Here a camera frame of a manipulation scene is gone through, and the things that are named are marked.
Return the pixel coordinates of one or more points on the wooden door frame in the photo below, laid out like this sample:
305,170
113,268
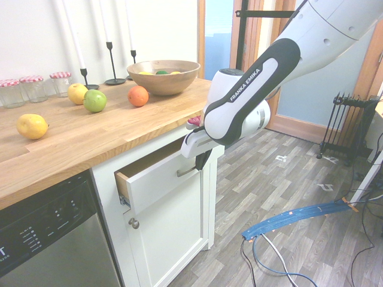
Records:
201,45

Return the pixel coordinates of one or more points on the black oil radiator heater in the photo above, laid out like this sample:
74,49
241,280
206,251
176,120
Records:
344,125

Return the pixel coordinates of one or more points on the glass jar with checkered lid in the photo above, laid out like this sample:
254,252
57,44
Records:
11,94
33,89
60,85

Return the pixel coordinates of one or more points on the green apple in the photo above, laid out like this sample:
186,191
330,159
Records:
95,101

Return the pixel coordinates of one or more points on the black metal bar frame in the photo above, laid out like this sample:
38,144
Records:
269,14

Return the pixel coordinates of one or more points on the orange fruit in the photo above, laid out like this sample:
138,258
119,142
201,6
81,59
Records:
138,96

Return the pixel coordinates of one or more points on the yellow apple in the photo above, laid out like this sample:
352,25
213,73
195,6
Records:
76,93

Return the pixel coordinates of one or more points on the medium black candle holder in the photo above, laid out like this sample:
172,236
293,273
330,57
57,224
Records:
133,58

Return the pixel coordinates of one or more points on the tall black candle holder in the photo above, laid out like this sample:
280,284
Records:
115,81

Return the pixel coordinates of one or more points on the green lime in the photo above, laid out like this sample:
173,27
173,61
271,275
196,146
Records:
161,72

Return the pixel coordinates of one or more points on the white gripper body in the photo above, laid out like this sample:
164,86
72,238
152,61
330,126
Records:
197,143

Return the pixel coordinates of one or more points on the short black candle holder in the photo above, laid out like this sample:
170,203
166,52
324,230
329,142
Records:
84,78

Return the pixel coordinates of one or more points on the round metal cabinet knob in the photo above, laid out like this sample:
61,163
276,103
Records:
133,223

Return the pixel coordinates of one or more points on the tall white candle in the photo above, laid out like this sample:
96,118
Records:
106,21
74,36
129,27

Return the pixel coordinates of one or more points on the yellow pear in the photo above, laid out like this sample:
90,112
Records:
31,127

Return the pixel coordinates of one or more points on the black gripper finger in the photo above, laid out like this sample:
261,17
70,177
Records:
201,161

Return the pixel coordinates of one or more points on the large wooden bowl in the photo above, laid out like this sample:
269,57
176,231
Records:
164,83

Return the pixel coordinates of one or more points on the white drawer with wooden inside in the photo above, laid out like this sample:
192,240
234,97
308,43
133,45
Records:
161,182

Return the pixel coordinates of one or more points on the stainless steel dishwasher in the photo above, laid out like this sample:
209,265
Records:
54,245

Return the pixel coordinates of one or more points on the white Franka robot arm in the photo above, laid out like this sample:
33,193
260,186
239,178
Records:
227,119

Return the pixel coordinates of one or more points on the white base cabinet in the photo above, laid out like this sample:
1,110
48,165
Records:
167,239

